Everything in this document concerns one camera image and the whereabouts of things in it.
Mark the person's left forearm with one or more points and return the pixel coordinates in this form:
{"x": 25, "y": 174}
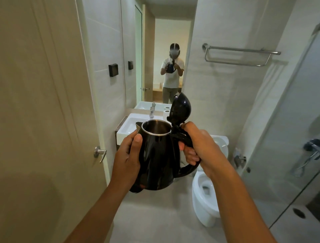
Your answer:
{"x": 100, "y": 212}

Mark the wall mirror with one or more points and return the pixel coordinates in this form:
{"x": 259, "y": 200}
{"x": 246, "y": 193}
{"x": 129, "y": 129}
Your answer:
{"x": 150, "y": 50}

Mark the person's left hand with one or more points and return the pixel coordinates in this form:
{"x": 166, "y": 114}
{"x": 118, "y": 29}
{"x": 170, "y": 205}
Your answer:
{"x": 126, "y": 160}

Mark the person's right fingers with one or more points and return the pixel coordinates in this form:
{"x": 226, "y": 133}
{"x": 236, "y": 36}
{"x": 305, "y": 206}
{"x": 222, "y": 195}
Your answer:
{"x": 189, "y": 154}

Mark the chrome towel rack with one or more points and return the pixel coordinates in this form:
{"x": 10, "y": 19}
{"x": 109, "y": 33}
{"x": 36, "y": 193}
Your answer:
{"x": 240, "y": 53}

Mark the chrome shower mixer valve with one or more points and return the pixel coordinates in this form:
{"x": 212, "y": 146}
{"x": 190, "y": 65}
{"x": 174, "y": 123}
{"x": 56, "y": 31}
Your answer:
{"x": 310, "y": 152}

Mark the white wash basin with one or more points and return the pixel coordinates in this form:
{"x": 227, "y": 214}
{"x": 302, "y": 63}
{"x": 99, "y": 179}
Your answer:
{"x": 131, "y": 125}

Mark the round floor drain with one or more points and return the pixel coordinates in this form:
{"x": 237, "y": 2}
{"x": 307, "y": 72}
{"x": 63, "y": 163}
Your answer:
{"x": 299, "y": 213}

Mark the black wall hook block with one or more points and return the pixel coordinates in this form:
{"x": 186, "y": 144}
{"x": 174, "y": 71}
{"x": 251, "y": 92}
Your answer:
{"x": 113, "y": 70}

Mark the person's right hand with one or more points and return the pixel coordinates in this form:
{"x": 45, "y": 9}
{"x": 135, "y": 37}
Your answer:
{"x": 203, "y": 147}

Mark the chrome bidet sprayer holder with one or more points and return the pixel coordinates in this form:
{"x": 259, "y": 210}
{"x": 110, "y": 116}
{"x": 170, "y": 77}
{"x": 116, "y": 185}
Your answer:
{"x": 240, "y": 160}

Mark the beige bathroom door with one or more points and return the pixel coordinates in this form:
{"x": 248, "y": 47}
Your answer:
{"x": 47, "y": 120}

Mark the person's right forearm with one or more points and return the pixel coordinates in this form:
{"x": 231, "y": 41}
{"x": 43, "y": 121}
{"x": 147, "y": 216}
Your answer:
{"x": 240, "y": 207}

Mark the person's left thumb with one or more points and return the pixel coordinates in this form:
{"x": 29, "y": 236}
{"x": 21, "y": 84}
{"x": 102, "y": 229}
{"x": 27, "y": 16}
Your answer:
{"x": 136, "y": 146}

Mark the black electric kettle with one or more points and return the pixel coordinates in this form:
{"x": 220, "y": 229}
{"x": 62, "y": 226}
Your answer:
{"x": 163, "y": 152}

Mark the glass shower partition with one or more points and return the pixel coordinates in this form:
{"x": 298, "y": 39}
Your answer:
{"x": 282, "y": 140}

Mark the chrome basin faucet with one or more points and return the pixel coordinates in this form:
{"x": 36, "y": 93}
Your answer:
{"x": 151, "y": 112}

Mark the white toilet paper roll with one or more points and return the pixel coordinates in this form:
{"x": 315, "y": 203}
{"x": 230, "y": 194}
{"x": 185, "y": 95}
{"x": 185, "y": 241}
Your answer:
{"x": 167, "y": 114}

